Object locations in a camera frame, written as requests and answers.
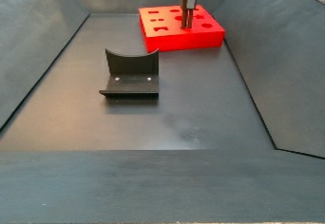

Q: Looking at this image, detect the dark grey curved block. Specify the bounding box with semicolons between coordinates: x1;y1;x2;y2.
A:
99;50;159;97

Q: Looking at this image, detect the brown three prong peg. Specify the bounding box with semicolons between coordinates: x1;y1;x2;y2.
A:
181;0;193;29

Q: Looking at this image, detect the red foam shape board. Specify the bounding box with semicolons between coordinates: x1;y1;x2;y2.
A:
138;5;226;52

